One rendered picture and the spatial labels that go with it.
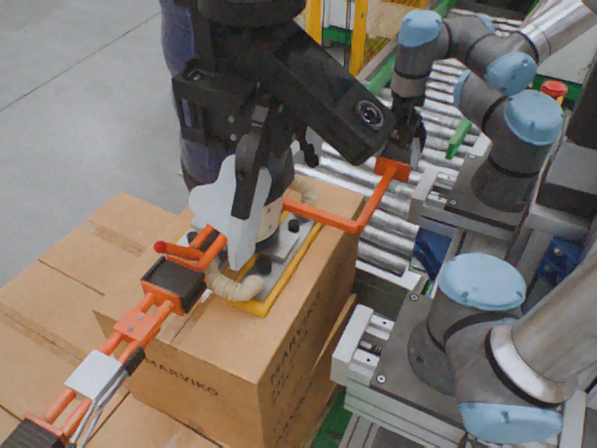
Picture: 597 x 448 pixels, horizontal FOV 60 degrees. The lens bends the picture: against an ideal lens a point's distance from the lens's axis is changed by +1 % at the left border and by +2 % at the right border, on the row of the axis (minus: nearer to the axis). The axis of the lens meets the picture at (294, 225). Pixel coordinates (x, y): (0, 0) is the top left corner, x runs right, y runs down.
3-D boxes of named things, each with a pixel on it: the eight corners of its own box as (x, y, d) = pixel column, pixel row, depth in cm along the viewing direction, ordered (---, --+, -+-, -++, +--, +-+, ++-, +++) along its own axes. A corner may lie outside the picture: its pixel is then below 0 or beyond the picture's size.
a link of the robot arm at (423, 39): (455, 20, 96) (414, 27, 93) (442, 75, 103) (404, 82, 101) (432, 4, 101) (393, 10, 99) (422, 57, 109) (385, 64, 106)
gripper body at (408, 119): (376, 144, 114) (383, 96, 106) (388, 125, 120) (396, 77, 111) (409, 153, 112) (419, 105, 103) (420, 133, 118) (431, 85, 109)
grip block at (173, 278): (169, 269, 104) (164, 250, 99) (210, 286, 101) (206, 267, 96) (142, 300, 98) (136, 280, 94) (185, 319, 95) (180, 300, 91)
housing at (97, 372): (99, 361, 89) (92, 347, 86) (130, 377, 87) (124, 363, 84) (69, 396, 85) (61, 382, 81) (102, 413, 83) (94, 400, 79)
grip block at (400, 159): (384, 154, 130) (387, 138, 126) (418, 163, 127) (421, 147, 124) (373, 173, 124) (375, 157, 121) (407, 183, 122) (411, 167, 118)
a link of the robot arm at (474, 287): (491, 295, 88) (516, 241, 78) (515, 366, 78) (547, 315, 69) (420, 294, 88) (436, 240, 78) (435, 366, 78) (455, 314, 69)
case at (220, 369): (244, 247, 176) (234, 153, 147) (353, 287, 163) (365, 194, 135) (132, 397, 138) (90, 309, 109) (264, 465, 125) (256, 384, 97)
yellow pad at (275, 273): (293, 205, 132) (293, 190, 128) (329, 217, 129) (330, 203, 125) (223, 302, 110) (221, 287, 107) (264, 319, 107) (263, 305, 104)
